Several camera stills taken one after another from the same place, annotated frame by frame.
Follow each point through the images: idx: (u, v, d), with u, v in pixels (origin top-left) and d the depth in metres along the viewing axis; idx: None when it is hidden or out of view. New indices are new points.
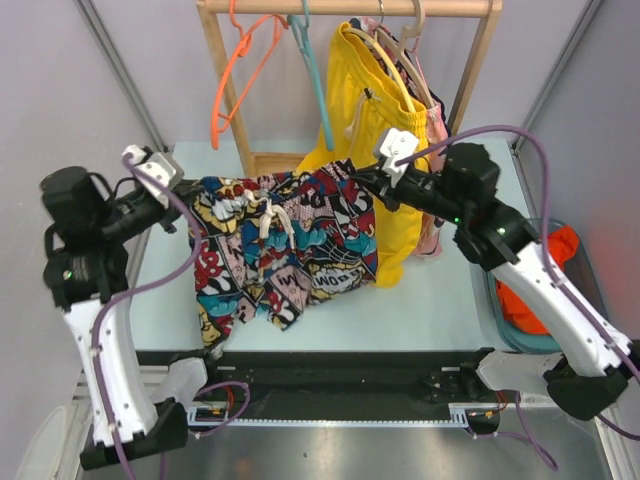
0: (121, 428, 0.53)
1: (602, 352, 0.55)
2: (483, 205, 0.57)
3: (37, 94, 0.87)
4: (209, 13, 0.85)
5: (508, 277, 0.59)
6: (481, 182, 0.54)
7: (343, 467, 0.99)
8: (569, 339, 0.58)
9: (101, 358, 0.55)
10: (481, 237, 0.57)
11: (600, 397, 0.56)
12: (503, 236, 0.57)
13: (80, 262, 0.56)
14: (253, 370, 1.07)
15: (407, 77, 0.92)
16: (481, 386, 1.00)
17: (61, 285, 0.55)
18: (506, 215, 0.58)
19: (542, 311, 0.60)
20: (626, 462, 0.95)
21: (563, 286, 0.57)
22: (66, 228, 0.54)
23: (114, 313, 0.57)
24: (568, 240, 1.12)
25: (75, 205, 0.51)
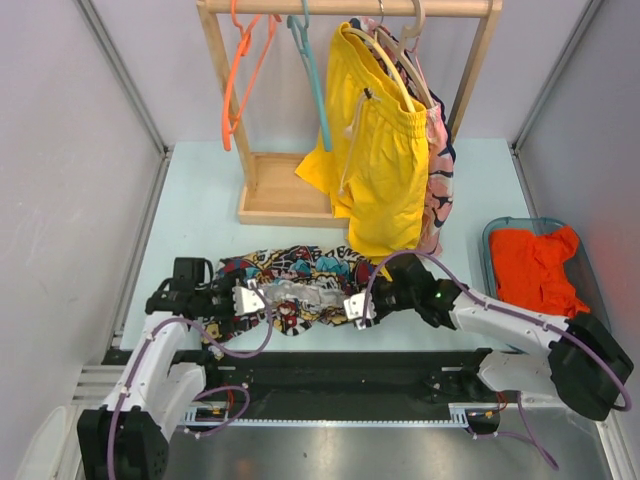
0: (128, 397, 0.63)
1: (541, 335, 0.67)
2: (423, 284, 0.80)
3: (37, 92, 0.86)
4: (209, 13, 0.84)
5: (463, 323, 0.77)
6: (408, 272, 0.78)
7: (343, 467, 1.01)
8: (520, 341, 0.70)
9: (149, 346, 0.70)
10: (432, 310, 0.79)
11: (565, 375, 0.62)
12: (441, 298, 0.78)
13: (175, 292, 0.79)
14: (253, 370, 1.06)
15: (406, 78, 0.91)
16: (483, 388, 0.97)
17: (155, 301, 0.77)
18: (443, 286, 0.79)
19: (496, 333, 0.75)
20: (627, 462, 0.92)
21: (493, 305, 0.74)
22: (177, 279, 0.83)
23: (176, 325, 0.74)
24: (568, 240, 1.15)
25: (193, 265, 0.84)
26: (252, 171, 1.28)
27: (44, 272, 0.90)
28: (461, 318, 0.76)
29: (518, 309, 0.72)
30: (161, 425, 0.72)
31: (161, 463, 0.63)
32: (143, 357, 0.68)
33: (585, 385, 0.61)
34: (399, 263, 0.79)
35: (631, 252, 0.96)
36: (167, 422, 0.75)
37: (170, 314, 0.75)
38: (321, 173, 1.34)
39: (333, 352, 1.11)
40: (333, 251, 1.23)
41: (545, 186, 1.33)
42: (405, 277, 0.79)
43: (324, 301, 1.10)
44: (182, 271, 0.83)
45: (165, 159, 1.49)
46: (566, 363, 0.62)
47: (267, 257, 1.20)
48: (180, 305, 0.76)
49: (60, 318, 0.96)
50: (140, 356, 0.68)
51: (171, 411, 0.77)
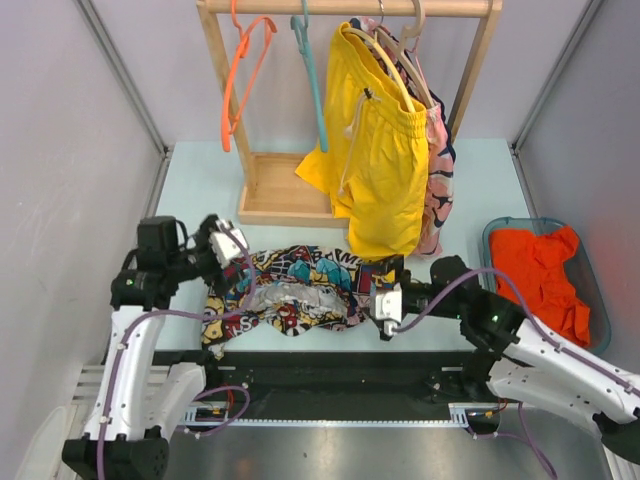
0: (110, 424, 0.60)
1: (625, 399, 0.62)
2: (474, 303, 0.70)
3: (37, 93, 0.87)
4: (209, 13, 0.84)
5: (520, 356, 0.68)
6: (464, 289, 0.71)
7: (343, 467, 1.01)
8: (590, 393, 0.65)
9: (123, 356, 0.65)
10: (482, 330, 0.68)
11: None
12: (497, 322, 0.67)
13: (142, 276, 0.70)
14: (253, 370, 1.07)
15: (406, 78, 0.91)
16: (484, 389, 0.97)
17: (120, 289, 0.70)
18: (495, 304, 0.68)
19: (554, 373, 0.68)
20: (626, 462, 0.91)
21: (564, 349, 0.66)
22: (144, 253, 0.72)
23: (149, 323, 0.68)
24: (567, 240, 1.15)
25: (159, 234, 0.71)
26: (252, 171, 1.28)
27: (45, 272, 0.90)
28: (523, 354, 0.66)
29: (590, 357, 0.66)
30: (159, 426, 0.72)
31: (164, 460, 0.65)
32: (118, 372, 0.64)
33: None
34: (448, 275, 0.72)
35: (632, 252, 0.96)
36: (166, 422, 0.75)
37: (141, 310, 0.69)
38: (321, 172, 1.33)
39: (333, 351, 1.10)
40: (332, 251, 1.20)
41: (545, 186, 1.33)
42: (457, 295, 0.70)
43: (323, 303, 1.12)
44: (147, 242, 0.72)
45: (165, 159, 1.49)
46: None
47: (267, 257, 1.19)
48: (149, 293, 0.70)
49: (61, 318, 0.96)
50: (115, 371, 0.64)
51: (171, 410, 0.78)
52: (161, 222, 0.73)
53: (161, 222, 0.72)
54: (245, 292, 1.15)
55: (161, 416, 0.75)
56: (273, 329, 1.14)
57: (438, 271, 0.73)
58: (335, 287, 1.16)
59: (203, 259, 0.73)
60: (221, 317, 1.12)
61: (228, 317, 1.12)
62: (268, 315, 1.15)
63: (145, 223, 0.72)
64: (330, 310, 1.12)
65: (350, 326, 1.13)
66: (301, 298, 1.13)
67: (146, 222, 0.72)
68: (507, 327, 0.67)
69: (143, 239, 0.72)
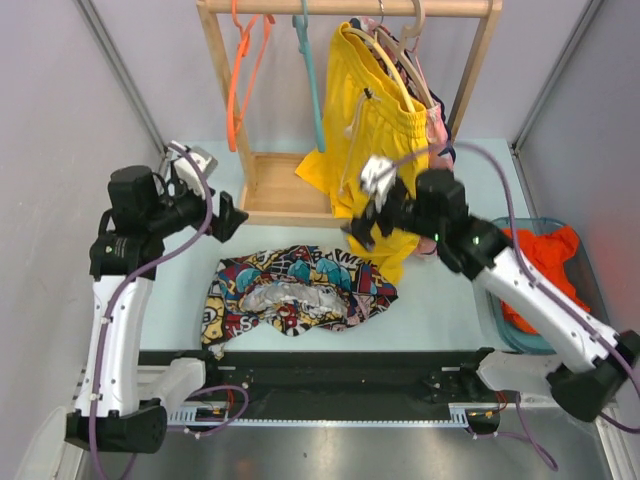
0: (101, 401, 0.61)
1: (588, 345, 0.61)
2: (458, 221, 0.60)
3: (37, 94, 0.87)
4: (209, 13, 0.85)
5: (491, 286, 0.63)
6: (447, 199, 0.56)
7: (343, 467, 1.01)
8: (553, 334, 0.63)
9: (109, 331, 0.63)
10: (460, 251, 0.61)
11: (591, 387, 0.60)
12: (478, 245, 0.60)
13: (122, 243, 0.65)
14: (253, 370, 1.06)
15: (406, 77, 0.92)
16: (481, 387, 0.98)
17: (100, 256, 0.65)
18: (478, 227, 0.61)
19: (520, 307, 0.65)
20: (627, 462, 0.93)
21: (540, 285, 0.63)
22: (121, 214, 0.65)
23: (133, 295, 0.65)
24: (568, 240, 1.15)
25: (134, 196, 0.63)
26: (252, 171, 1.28)
27: (44, 272, 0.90)
28: (495, 282, 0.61)
29: (564, 300, 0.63)
30: (160, 399, 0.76)
31: (163, 427, 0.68)
32: (105, 348, 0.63)
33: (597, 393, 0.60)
34: (437, 184, 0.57)
35: (632, 252, 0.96)
36: (166, 397, 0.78)
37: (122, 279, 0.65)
38: (321, 172, 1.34)
39: (334, 352, 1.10)
40: (332, 251, 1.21)
41: (545, 186, 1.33)
42: (445, 206, 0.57)
43: (323, 303, 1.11)
44: (121, 203, 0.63)
45: (165, 158, 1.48)
46: (603, 382, 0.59)
47: (267, 257, 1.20)
48: (130, 260, 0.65)
49: (60, 318, 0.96)
50: (101, 346, 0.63)
51: (172, 387, 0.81)
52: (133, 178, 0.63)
53: (135, 179, 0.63)
54: (245, 292, 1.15)
55: (162, 391, 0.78)
56: (273, 329, 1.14)
57: (422, 177, 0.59)
58: (335, 287, 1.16)
59: (184, 205, 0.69)
60: (221, 317, 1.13)
61: (228, 317, 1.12)
62: (268, 315, 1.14)
63: (116, 180, 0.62)
64: (330, 310, 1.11)
65: (350, 325, 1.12)
66: (301, 298, 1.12)
67: (117, 180, 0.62)
68: (486, 253, 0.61)
69: (119, 203, 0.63)
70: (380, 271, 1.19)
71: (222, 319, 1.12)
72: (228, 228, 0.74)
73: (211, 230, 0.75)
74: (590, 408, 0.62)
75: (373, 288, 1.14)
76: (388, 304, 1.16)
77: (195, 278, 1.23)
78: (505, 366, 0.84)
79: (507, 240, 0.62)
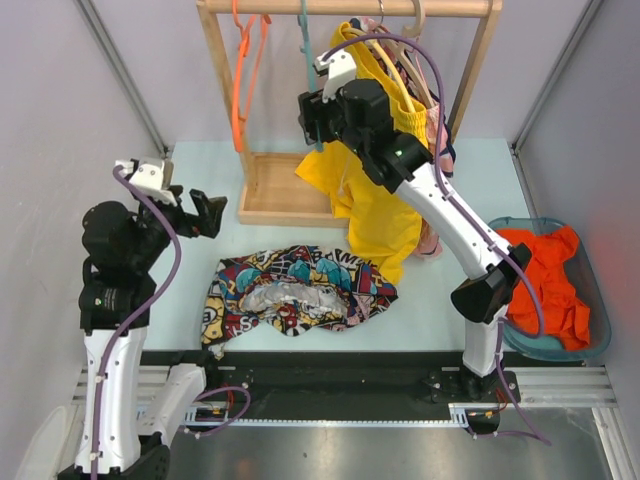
0: (101, 457, 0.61)
1: (484, 253, 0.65)
2: (382, 130, 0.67)
3: (37, 94, 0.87)
4: (209, 13, 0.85)
5: (407, 195, 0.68)
6: (370, 107, 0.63)
7: (343, 467, 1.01)
8: (458, 245, 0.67)
9: (106, 386, 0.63)
10: (381, 161, 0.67)
11: (483, 290, 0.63)
12: (400, 157, 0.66)
13: (111, 293, 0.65)
14: (253, 370, 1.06)
15: (407, 78, 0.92)
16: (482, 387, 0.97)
17: (90, 308, 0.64)
18: (402, 141, 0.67)
19: (434, 222, 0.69)
20: (627, 461, 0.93)
21: (452, 199, 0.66)
22: (102, 263, 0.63)
23: (127, 349, 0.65)
24: (568, 240, 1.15)
25: (111, 249, 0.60)
26: (252, 172, 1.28)
27: (44, 272, 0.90)
28: (413, 193, 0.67)
29: (473, 214, 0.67)
30: (160, 432, 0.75)
31: (164, 464, 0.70)
32: (102, 404, 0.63)
33: (486, 297, 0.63)
34: (362, 93, 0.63)
35: (631, 252, 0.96)
36: (166, 428, 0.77)
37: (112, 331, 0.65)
38: (321, 172, 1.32)
39: (332, 351, 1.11)
40: (332, 251, 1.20)
41: (545, 186, 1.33)
42: (369, 114, 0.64)
43: (323, 304, 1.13)
44: (99, 255, 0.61)
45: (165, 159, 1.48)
46: (492, 285, 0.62)
47: (267, 257, 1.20)
48: (119, 310, 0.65)
49: (60, 317, 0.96)
50: (98, 403, 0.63)
51: (172, 414, 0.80)
52: (107, 229, 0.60)
53: (109, 230, 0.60)
54: (245, 292, 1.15)
55: (162, 421, 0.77)
56: (272, 329, 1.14)
57: (351, 86, 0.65)
58: (335, 287, 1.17)
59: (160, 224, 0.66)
60: (221, 316, 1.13)
61: (228, 317, 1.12)
62: (268, 315, 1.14)
63: (90, 232, 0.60)
64: (330, 310, 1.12)
65: (350, 326, 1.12)
66: (301, 298, 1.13)
67: (92, 232, 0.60)
68: (407, 166, 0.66)
69: (96, 255, 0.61)
70: (380, 271, 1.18)
71: (222, 319, 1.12)
72: (213, 223, 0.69)
73: (198, 229, 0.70)
74: (483, 310, 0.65)
75: (373, 288, 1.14)
76: (388, 304, 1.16)
77: (195, 278, 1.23)
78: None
79: (427, 155, 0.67)
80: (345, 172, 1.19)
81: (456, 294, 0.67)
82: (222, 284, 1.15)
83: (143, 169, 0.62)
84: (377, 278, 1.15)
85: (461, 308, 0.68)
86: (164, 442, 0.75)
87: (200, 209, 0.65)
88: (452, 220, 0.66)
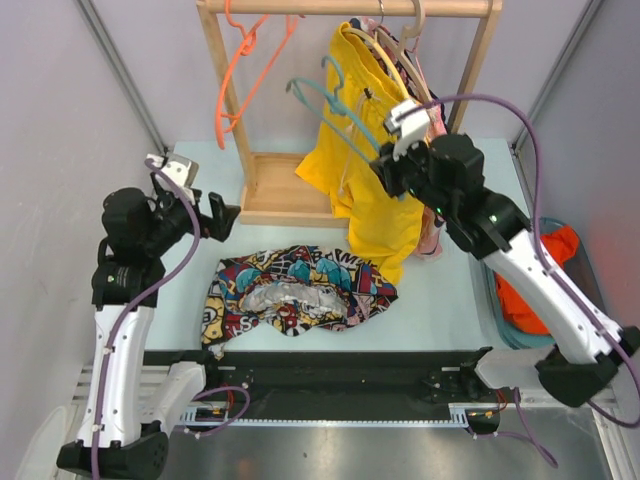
0: (103, 431, 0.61)
1: (593, 339, 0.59)
2: (472, 193, 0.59)
3: (37, 95, 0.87)
4: (209, 13, 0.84)
5: (500, 265, 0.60)
6: (465, 168, 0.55)
7: (343, 467, 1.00)
8: (558, 326, 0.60)
9: (111, 360, 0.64)
10: (473, 226, 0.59)
11: (591, 382, 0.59)
12: (495, 224, 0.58)
13: (124, 271, 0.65)
14: (253, 370, 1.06)
15: (407, 77, 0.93)
16: (482, 386, 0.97)
17: (102, 286, 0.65)
18: (494, 202, 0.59)
19: (529, 296, 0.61)
20: (627, 461, 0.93)
21: (553, 274, 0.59)
22: (118, 243, 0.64)
23: (135, 326, 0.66)
24: (567, 240, 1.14)
25: (129, 228, 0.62)
26: (252, 172, 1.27)
27: (44, 272, 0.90)
28: (510, 266, 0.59)
29: (577, 290, 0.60)
30: (160, 420, 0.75)
31: (163, 452, 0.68)
32: (107, 377, 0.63)
33: (591, 387, 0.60)
34: (455, 154, 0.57)
35: (631, 252, 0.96)
36: (166, 417, 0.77)
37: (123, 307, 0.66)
38: (320, 172, 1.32)
39: (332, 352, 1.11)
40: (332, 251, 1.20)
41: (545, 186, 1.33)
42: (461, 175, 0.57)
43: (323, 304, 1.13)
44: (116, 234, 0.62)
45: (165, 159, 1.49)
46: (602, 378, 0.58)
47: (267, 257, 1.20)
48: (131, 290, 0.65)
49: (60, 317, 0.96)
50: (103, 376, 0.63)
51: (172, 406, 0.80)
52: (128, 207, 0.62)
53: (128, 210, 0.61)
54: (245, 292, 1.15)
55: (161, 411, 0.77)
56: (273, 329, 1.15)
57: (439, 143, 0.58)
58: (335, 287, 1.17)
59: (178, 215, 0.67)
60: (221, 317, 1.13)
61: (228, 316, 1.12)
62: (268, 315, 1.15)
63: (110, 211, 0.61)
64: (330, 310, 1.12)
65: (350, 326, 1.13)
66: (301, 298, 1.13)
67: (112, 212, 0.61)
68: (501, 231, 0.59)
69: (115, 235, 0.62)
70: (380, 270, 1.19)
71: (222, 319, 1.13)
72: (224, 228, 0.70)
73: (209, 231, 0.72)
74: (577, 396, 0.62)
75: (373, 288, 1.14)
76: (388, 304, 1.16)
77: (195, 277, 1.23)
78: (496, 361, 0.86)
79: (524, 220, 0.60)
80: (344, 173, 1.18)
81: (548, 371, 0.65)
82: (221, 284, 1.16)
83: (171, 166, 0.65)
84: (376, 276, 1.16)
85: (550, 383, 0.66)
86: (164, 430, 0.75)
87: (216, 212, 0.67)
88: (558, 300, 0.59)
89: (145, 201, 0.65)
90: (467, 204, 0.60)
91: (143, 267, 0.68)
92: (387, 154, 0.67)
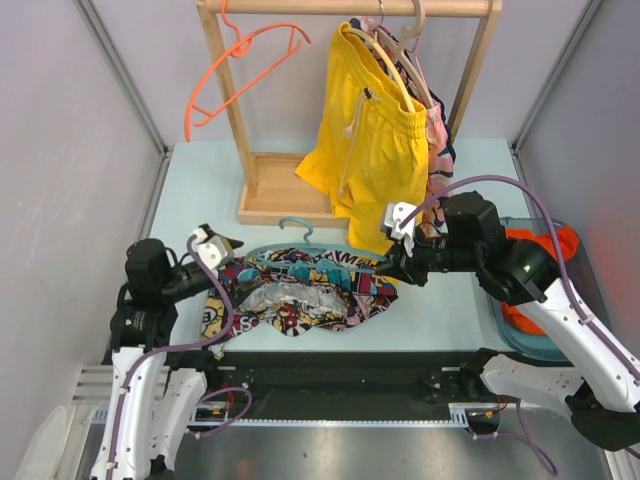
0: (116, 468, 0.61)
1: (632, 389, 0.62)
2: (493, 242, 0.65)
3: (37, 94, 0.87)
4: (209, 13, 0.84)
5: (538, 315, 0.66)
6: (479, 220, 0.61)
7: (343, 467, 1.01)
8: (597, 374, 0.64)
9: (126, 400, 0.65)
10: (507, 275, 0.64)
11: (630, 430, 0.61)
12: (528, 272, 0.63)
13: (140, 316, 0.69)
14: (253, 370, 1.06)
15: (407, 78, 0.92)
16: (481, 386, 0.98)
17: (120, 329, 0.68)
18: (521, 250, 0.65)
19: (567, 346, 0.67)
20: (627, 462, 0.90)
21: (590, 324, 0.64)
22: (137, 289, 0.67)
23: (151, 365, 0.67)
24: (568, 240, 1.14)
25: (149, 274, 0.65)
26: (252, 172, 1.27)
27: (44, 271, 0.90)
28: (547, 317, 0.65)
29: (613, 339, 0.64)
30: (163, 455, 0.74)
31: None
32: (121, 416, 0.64)
33: (627, 433, 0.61)
34: (467, 208, 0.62)
35: (631, 253, 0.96)
36: (169, 450, 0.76)
37: (140, 351, 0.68)
38: (321, 172, 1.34)
39: (332, 352, 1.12)
40: (332, 251, 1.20)
41: (545, 186, 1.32)
42: (476, 228, 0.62)
43: (323, 304, 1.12)
44: (136, 280, 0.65)
45: (165, 159, 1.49)
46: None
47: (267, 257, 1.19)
48: (148, 334, 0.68)
49: (60, 318, 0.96)
50: (118, 415, 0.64)
51: (174, 434, 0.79)
52: (148, 254, 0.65)
53: (149, 257, 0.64)
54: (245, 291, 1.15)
55: (165, 443, 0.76)
56: (273, 329, 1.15)
57: (451, 205, 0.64)
58: (335, 287, 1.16)
59: (198, 275, 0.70)
60: (221, 317, 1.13)
61: (228, 316, 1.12)
62: (268, 315, 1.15)
63: (132, 258, 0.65)
64: (330, 310, 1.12)
65: (350, 326, 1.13)
66: (301, 298, 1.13)
67: (134, 259, 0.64)
68: (533, 276, 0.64)
69: (136, 282, 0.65)
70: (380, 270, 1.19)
71: (222, 319, 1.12)
72: None
73: None
74: (613, 439, 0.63)
75: (373, 288, 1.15)
76: (388, 304, 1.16)
77: None
78: (513, 375, 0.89)
79: (555, 267, 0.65)
80: (345, 172, 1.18)
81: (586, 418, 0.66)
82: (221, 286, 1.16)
83: (209, 247, 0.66)
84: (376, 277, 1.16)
85: (586, 431, 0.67)
86: (168, 465, 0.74)
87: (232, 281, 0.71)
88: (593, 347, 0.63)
89: (166, 250, 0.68)
90: (493, 258, 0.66)
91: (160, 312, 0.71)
92: (402, 257, 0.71)
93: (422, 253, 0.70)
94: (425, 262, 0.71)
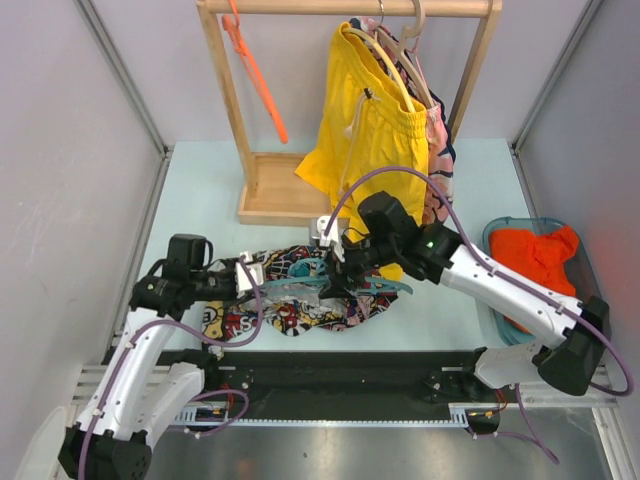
0: (101, 418, 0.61)
1: (555, 318, 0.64)
2: (405, 230, 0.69)
3: (36, 95, 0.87)
4: (209, 13, 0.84)
5: (453, 281, 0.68)
6: (387, 214, 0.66)
7: (343, 467, 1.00)
8: (522, 316, 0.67)
9: (129, 356, 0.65)
10: (418, 257, 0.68)
11: (570, 359, 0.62)
12: (433, 248, 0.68)
13: (163, 282, 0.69)
14: (253, 370, 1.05)
15: (407, 78, 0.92)
16: (482, 387, 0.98)
17: (141, 292, 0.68)
18: (428, 233, 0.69)
19: (488, 299, 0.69)
20: (626, 462, 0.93)
21: (498, 272, 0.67)
22: (169, 265, 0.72)
23: (160, 329, 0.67)
24: (568, 240, 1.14)
25: (189, 248, 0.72)
26: (252, 172, 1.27)
27: (44, 272, 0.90)
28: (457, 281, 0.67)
29: (525, 281, 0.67)
30: (146, 431, 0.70)
31: (143, 466, 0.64)
32: (121, 369, 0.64)
33: (570, 366, 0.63)
34: (375, 205, 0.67)
35: (631, 253, 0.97)
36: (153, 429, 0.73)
37: (155, 314, 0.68)
38: (321, 172, 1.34)
39: (329, 351, 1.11)
40: None
41: (545, 186, 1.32)
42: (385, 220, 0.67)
43: (323, 304, 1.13)
44: (175, 253, 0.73)
45: (165, 158, 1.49)
46: (576, 349, 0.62)
47: (267, 257, 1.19)
48: (165, 300, 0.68)
49: (61, 317, 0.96)
50: (118, 367, 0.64)
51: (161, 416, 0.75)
52: (193, 237, 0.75)
53: (194, 237, 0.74)
54: None
55: (151, 420, 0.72)
56: (273, 329, 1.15)
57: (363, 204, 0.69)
58: None
59: (226, 281, 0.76)
60: (221, 316, 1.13)
61: (228, 316, 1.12)
62: (268, 315, 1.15)
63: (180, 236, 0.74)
64: (330, 310, 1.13)
65: (350, 326, 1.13)
66: (301, 298, 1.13)
67: (182, 237, 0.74)
68: (443, 255, 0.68)
69: (174, 255, 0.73)
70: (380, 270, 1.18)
71: (222, 319, 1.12)
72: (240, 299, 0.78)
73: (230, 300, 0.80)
74: (579, 383, 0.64)
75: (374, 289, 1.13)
76: (388, 304, 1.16)
77: None
78: (497, 359, 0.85)
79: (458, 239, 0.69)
80: (345, 172, 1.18)
81: (542, 369, 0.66)
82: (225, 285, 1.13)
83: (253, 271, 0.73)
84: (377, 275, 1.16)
85: (552, 381, 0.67)
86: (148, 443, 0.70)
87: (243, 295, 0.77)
88: (507, 292, 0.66)
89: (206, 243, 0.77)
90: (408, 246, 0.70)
91: (180, 284, 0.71)
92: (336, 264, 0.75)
93: (354, 257, 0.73)
94: (358, 265, 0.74)
